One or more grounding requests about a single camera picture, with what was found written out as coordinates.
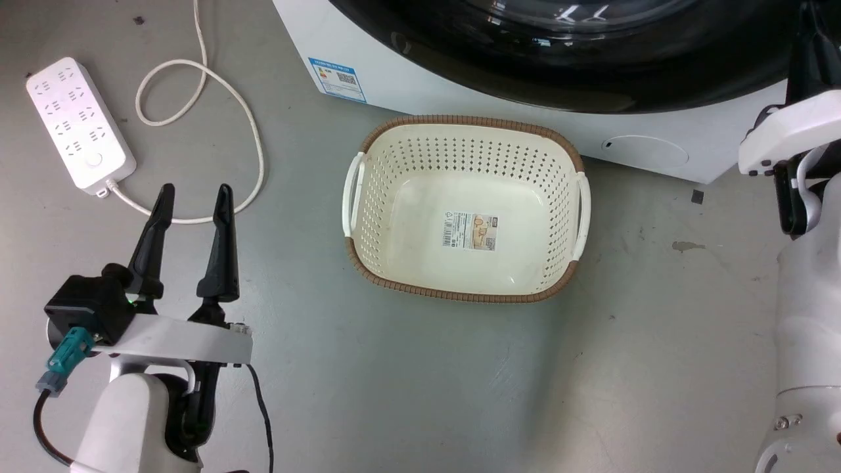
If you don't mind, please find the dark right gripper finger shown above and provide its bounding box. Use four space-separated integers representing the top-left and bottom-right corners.
786 0 841 104

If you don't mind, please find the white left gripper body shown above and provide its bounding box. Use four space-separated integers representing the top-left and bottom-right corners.
91 263 254 463

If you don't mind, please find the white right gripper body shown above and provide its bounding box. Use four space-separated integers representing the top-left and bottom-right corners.
738 89 841 238

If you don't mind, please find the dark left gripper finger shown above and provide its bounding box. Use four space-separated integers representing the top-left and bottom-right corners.
196 184 240 304
127 183 176 302

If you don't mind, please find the black round washing machine door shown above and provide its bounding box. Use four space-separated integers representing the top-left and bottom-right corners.
327 0 810 115

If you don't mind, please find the white washing machine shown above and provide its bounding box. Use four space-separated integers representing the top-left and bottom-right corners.
272 0 789 185

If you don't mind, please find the white power strip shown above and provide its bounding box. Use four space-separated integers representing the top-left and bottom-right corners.
26 57 138 198

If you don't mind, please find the blue energy label sticker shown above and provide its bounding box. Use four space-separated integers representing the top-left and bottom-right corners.
308 56 368 104

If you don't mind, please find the cream laundry basket brown rim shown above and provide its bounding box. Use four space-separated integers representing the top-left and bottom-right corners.
341 115 592 304

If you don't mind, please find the paper label sticker in basket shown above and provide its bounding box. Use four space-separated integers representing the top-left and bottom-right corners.
442 210 499 252

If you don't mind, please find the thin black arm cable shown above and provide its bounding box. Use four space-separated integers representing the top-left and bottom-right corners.
244 363 274 473

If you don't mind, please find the black cable with teal connector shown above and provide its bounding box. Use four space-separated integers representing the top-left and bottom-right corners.
33 327 95 468

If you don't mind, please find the white power cord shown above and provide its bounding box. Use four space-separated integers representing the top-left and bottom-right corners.
105 0 265 225

